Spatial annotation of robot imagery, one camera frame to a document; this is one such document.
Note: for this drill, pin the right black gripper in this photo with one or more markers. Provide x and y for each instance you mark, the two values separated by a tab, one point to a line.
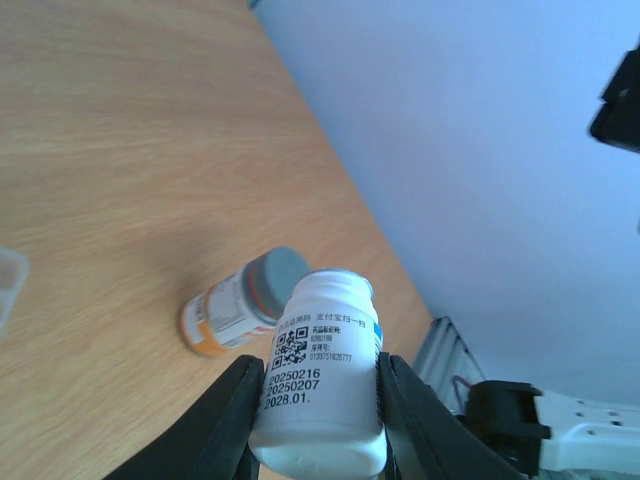
617	121

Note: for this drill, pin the orange pill bottle grey cap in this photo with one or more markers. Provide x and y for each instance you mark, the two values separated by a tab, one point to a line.
245	305

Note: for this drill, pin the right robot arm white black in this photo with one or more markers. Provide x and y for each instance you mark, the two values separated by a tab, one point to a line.
535	430

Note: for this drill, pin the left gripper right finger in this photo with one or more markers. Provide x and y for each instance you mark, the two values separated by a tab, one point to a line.
424	439

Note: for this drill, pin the clear plastic pill organizer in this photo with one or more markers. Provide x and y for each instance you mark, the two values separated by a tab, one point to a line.
14	271

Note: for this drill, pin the aluminium front frame rail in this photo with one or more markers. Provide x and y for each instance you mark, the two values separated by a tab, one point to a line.
445	363

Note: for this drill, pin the small white pill bottle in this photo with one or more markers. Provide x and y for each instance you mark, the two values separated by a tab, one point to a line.
319	413

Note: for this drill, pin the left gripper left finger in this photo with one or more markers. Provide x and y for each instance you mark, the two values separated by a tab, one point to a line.
210	440

